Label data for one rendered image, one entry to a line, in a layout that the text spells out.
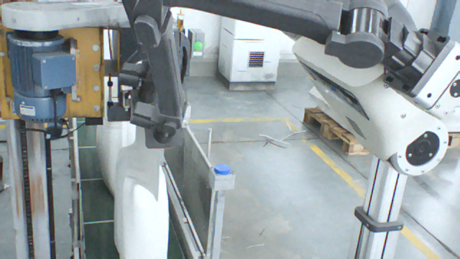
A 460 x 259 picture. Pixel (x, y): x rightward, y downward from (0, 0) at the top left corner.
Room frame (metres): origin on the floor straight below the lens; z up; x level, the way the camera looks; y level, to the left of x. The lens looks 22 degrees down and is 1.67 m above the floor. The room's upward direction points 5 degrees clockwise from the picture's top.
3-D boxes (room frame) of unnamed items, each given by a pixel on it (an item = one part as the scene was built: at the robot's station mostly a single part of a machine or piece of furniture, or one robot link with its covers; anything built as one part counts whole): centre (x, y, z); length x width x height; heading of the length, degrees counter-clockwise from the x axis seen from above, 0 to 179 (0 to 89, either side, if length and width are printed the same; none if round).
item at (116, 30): (1.73, 0.44, 1.26); 0.22 x 0.05 x 0.16; 19
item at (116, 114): (1.67, 0.39, 1.04); 0.08 x 0.06 x 0.05; 109
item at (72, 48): (1.54, 0.52, 1.23); 0.28 x 0.07 x 0.16; 19
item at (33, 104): (1.44, 0.58, 1.21); 0.15 x 0.15 x 0.25
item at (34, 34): (1.44, 0.58, 1.35); 0.12 x 0.12 x 0.04
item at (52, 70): (1.37, 0.50, 1.25); 0.10 x 0.08 x 0.12; 134
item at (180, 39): (1.82, 0.32, 1.21); 0.30 x 0.25 x 0.30; 19
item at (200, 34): (1.76, 0.14, 1.29); 0.08 x 0.05 x 0.09; 19
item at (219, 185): (1.67, 0.01, 0.81); 0.08 x 0.08 x 0.06; 19
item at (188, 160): (2.34, 0.21, 0.54); 1.05 x 0.02 x 0.41; 19
